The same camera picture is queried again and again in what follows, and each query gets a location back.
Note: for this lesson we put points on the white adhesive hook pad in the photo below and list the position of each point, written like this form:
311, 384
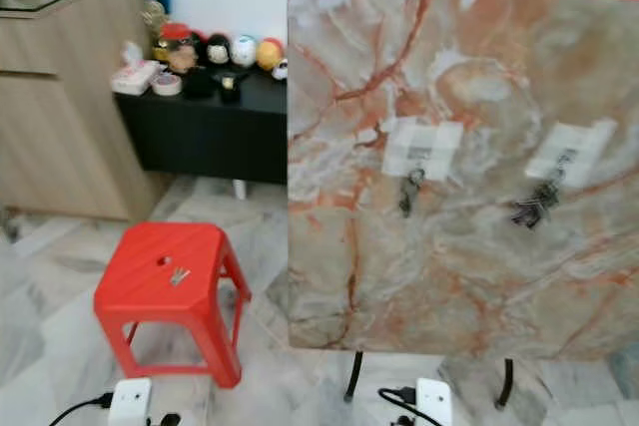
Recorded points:
571, 152
421, 147

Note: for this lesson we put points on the light wooden cabinet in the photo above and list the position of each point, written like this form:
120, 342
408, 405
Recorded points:
65, 117

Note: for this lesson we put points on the pink tissue box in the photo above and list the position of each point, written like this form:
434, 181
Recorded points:
135, 77

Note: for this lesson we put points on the red plastic stool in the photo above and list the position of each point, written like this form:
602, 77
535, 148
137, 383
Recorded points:
155, 266

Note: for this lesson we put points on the white tape roll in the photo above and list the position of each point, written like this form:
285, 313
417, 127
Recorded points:
166, 84

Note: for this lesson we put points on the small silver key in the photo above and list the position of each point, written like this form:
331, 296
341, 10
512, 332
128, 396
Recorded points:
180, 275

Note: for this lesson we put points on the black low cabinet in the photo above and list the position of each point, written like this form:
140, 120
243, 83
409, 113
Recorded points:
210, 137

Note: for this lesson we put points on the black round object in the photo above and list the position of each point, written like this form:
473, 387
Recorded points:
198, 82

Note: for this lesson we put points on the red hat doll figurine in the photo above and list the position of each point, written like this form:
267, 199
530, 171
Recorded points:
178, 47

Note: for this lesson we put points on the white cabinet leg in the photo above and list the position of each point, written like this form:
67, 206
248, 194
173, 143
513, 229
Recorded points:
239, 189

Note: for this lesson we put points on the black boxy object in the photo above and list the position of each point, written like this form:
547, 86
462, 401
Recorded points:
232, 82

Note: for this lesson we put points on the black hair doll figurine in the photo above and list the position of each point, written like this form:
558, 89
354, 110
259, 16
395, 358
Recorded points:
219, 50

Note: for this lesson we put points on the white round doll figurine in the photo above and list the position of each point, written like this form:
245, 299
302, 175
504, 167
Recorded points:
244, 51

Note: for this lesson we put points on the yellow orange doll figurine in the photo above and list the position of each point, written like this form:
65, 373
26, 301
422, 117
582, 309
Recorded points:
269, 54

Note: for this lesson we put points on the small panda figurine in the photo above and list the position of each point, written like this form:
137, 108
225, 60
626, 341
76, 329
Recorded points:
280, 69

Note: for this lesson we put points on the marble pattern folding table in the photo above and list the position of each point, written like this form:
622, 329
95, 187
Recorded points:
449, 276

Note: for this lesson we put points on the dark key bunch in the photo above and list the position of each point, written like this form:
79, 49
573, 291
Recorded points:
535, 207

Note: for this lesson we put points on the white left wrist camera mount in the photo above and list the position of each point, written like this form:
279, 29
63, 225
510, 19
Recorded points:
130, 403

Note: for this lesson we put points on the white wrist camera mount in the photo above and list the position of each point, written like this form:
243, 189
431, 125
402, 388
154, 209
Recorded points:
130, 403
434, 403

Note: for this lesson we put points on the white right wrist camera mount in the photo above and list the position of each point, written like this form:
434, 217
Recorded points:
434, 403

